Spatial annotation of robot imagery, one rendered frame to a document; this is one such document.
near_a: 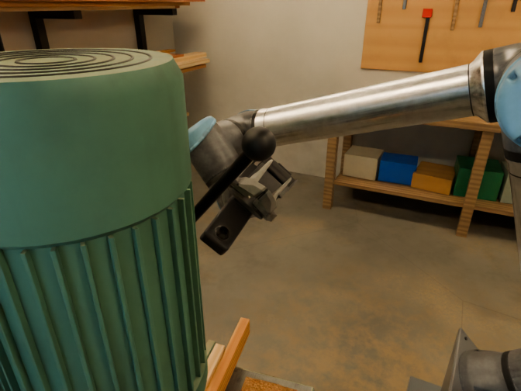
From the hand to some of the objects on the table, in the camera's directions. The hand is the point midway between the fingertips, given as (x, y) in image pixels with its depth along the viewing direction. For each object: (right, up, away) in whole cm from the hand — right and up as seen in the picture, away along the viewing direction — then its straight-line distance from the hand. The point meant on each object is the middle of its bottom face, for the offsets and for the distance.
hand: (260, 195), depth 50 cm
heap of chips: (+1, -37, +20) cm, 42 cm away
